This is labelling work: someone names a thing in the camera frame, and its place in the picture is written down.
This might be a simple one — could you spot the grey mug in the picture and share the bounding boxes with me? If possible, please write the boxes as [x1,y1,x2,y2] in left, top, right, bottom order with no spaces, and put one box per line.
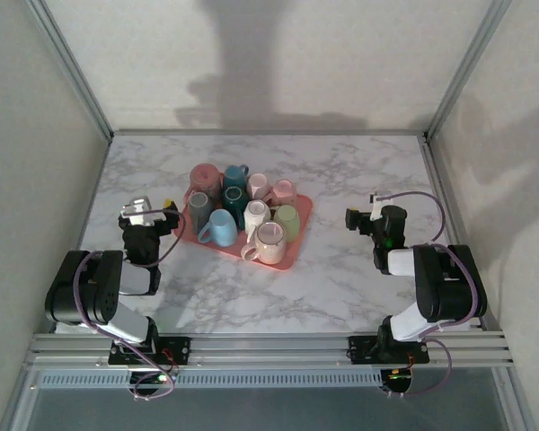
[186,190,215,230]

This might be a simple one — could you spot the light blue mug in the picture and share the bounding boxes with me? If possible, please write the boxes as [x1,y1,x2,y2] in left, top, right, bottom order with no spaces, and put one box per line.
[197,208,239,247]

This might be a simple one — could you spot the dark teal mug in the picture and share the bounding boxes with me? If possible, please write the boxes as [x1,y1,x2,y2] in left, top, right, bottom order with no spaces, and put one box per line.
[220,185,247,216]

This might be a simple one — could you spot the teal blue mug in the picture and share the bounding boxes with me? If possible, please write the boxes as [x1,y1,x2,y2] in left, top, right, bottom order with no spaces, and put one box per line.
[223,164,252,192]

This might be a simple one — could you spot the iridescent pearl mug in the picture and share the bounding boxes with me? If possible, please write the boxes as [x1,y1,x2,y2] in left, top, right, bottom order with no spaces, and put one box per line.
[240,221,288,266]

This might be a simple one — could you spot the pink plastic tray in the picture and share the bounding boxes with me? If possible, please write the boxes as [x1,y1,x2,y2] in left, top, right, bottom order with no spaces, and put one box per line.
[173,177,314,272]

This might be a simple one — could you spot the controller board with LED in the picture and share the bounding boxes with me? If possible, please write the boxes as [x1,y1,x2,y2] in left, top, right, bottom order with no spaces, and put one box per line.
[381,367,414,392]
[129,370,174,391]

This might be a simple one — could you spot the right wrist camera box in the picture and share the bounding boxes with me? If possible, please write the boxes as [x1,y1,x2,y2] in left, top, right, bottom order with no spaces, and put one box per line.
[370,191,394,221]

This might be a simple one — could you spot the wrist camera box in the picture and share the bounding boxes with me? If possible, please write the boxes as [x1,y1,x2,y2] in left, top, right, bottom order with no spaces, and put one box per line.
[370,191,394,221]
[119,196,163,228]

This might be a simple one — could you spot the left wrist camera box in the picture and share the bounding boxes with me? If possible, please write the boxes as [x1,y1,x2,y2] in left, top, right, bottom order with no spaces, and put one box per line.
[119,196,163,228]

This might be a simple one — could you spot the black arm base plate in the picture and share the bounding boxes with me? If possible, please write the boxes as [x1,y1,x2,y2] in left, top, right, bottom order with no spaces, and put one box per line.
[108,336,192,365]
[348,335,431,365]

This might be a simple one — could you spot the thin aluminium frame rail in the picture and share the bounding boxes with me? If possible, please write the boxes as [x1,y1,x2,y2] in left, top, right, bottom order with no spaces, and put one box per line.
[110,128,430,138]

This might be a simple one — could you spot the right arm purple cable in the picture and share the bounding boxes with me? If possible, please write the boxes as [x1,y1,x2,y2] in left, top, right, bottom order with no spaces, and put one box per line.
[385,191,489,399]

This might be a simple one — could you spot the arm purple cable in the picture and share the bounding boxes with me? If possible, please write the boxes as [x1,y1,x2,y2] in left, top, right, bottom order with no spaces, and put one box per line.
[385,191,489,399]
[73,208,185,401]

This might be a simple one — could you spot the wide aluminium mounting rail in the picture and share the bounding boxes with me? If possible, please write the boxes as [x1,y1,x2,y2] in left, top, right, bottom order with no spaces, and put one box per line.
[24,330,516,372]

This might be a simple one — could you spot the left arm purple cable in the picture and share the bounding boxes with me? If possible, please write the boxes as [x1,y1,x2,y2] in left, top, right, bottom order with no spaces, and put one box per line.
[73,208,185,401]

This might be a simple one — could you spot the aluminium frame post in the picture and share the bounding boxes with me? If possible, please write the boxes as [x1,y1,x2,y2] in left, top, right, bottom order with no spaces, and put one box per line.
[24,0,115,141]
[424,0,513,141]

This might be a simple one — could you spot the grey slotted cable duct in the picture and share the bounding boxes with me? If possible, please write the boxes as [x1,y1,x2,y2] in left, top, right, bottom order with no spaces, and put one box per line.
[34,370,385,390]

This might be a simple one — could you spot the lower aluminium frame leg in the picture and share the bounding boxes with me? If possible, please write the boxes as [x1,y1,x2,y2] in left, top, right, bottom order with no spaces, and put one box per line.
[493,367,538,431]
[0,367,44,431]

